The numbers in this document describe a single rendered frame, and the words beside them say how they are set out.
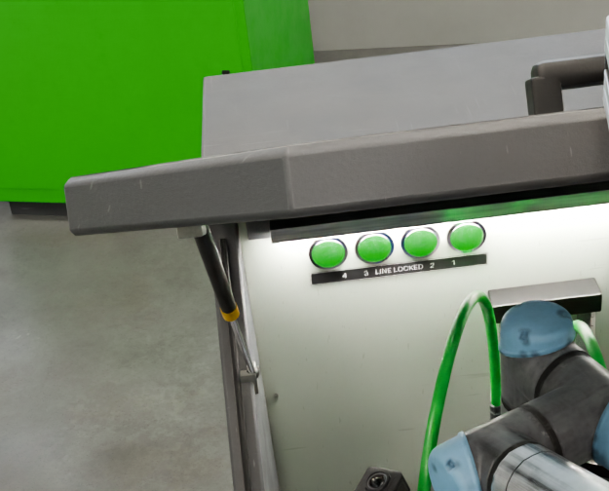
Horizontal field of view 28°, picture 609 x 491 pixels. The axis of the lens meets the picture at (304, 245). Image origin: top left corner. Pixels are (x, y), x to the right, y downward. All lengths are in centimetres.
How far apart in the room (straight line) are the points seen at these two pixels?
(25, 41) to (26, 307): 87
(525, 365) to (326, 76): 65
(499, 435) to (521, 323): 15
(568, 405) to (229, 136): 65
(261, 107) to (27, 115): 266
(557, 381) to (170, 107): 298
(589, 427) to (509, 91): 62
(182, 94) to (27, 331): 91
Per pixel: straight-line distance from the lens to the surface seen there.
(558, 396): 120
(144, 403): 358
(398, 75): 174
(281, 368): 169
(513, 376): 128
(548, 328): 125
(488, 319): 153
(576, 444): 119
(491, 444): 114
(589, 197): 157
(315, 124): 163
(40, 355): 386
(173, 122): 411
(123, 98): 413
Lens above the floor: 226
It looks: 33 degrees down
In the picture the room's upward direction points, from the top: 7 degrees counter-clockwise
